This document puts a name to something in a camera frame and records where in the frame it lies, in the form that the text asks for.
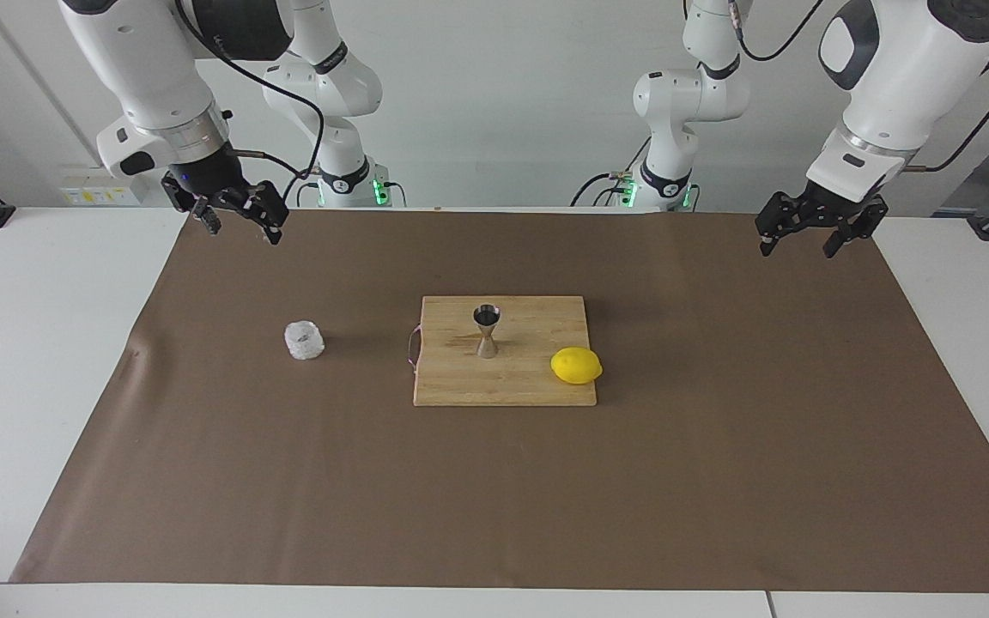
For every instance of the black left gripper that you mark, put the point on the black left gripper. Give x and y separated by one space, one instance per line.
829 203

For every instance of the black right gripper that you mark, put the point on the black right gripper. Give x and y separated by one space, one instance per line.
207 176

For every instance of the clear textured glass cup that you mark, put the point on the clear textured glass cup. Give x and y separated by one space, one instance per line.
304 341

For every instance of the steel double jigger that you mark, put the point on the steel double jigger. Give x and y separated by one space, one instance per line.
487 345

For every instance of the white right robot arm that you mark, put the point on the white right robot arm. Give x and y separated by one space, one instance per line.
134 60

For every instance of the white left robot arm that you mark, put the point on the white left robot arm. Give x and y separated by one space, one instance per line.
907 69

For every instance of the yellow lemon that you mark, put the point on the yellow lemon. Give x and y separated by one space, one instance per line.
576 366

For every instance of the wooden cutting board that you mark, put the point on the wooden cutting board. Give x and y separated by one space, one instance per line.
529 386

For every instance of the brown table mat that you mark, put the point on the brown table mat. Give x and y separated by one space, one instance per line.
494 498

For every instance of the white wall socket box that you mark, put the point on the white wall socket box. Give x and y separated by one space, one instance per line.
87 190

